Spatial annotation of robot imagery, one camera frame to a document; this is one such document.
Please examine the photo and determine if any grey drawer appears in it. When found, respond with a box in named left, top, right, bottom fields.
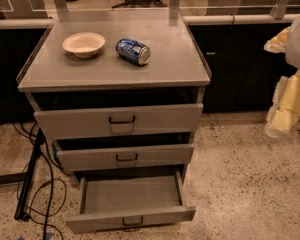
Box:
left=35, top=104, right=203, bottom=140
left=66, top=166, right=196, bottom=233
left=57, top=144, right=194, bottom=171

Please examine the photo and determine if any black metal stand leg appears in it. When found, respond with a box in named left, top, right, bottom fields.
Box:
left=14, top=129, right=45, bottom=221

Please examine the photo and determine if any grey top drawer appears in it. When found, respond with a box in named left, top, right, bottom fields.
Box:
left=35, top=104, right=203, bottom=140

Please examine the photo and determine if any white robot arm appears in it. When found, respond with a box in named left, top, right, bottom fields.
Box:
left=264, top=14, right=300, bottom=138

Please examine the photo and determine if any blue soda can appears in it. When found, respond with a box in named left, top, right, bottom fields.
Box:
left=116, top=38, right=151, bottom=66

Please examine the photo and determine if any black floor cable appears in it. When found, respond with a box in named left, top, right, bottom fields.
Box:
left=11, top=121, right=68, bottom=240

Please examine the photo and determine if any grey middle drawer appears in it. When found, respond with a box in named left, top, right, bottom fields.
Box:
left=57, top=144, right=194, bottom=171

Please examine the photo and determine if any grey drawer cabinet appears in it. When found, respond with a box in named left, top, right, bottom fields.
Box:
left=19, top=9, right=211, bottom=171

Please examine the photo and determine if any grey bottom drawer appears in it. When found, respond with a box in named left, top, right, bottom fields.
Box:
left=66, top=166, right=196, bottom=233

